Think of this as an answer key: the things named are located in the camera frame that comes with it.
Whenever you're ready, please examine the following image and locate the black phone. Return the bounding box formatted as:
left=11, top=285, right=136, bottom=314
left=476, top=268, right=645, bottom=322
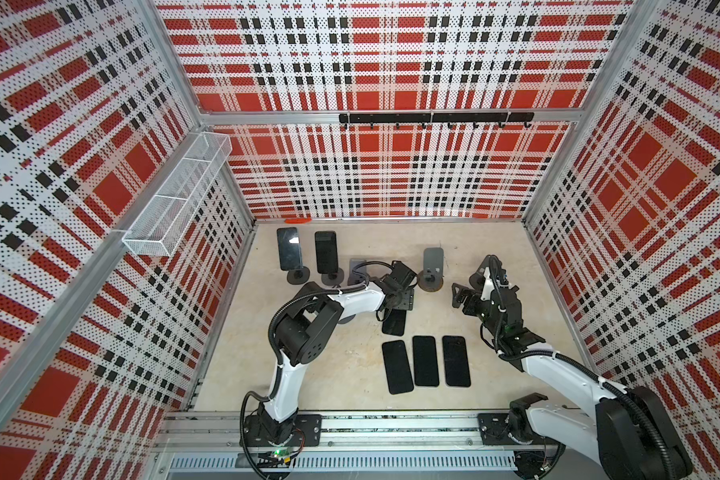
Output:
left=412, top=336, right=440, bottom=387
left=276, top=227, right=303, bottom=271
left=382, top=309, right=407, bottom=337
left=314, top=231, right=339, bottom=275
left=442, top=335, right=471, bottom=388
left=382, top=340, right=414, bottom=395

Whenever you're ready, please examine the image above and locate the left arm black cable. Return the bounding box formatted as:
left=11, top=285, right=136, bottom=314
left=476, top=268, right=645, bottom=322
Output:
left=238, top=259, right=397, bottom=480

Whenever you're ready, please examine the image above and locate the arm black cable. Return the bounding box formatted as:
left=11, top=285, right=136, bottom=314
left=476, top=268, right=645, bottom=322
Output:
left=238, top=259, right=397, bottom=480
left=482, top=254, right=676, bottom=480

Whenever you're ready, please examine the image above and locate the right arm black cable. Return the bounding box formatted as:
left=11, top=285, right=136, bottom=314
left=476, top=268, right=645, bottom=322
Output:
left=482, top=254, right=676, bottom=480

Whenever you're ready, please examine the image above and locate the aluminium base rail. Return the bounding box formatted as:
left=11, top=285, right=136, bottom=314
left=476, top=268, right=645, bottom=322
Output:
left=145, top=410, right=562, bottom=479

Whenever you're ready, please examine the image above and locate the stand far left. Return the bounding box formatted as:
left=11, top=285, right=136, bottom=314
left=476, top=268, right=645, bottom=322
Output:
left=286, top=266, right=310, bottom=285

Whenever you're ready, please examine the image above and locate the white wire mesh basket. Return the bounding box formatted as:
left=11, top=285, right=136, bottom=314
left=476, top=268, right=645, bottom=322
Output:
left=123, top=132, right=231, bottom=257

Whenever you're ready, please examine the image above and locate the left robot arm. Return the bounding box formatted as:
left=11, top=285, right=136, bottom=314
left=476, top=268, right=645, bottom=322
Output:
left=240, top=260, right=417, bottom=447

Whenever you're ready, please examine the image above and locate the black hook rail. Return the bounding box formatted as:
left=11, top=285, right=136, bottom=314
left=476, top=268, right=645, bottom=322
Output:
left=338, top=111, right=535, bottom=126

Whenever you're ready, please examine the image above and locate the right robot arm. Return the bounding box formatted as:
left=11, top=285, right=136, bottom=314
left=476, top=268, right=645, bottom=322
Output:
left=451, top=255, right=694, bottom=479

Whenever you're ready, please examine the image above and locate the brown base phone stand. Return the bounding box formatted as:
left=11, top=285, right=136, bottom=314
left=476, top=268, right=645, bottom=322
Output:
left=417, top=247, right=444, bottom=293

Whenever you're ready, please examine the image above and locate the red marker at wall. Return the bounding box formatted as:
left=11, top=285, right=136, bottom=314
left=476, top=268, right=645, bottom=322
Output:
left=285, top=217, right=312, bottom=225

